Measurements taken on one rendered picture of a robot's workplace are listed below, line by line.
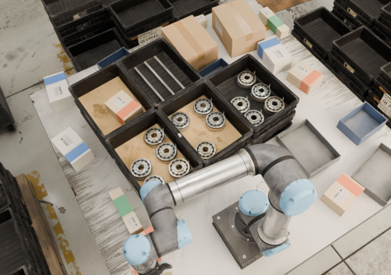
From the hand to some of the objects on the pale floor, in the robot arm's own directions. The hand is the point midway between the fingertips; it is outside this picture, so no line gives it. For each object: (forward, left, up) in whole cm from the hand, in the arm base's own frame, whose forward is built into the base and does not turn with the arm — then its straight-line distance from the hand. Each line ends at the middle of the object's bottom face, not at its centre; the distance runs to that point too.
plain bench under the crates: (-77, +48, -109) cm, 142 cm away
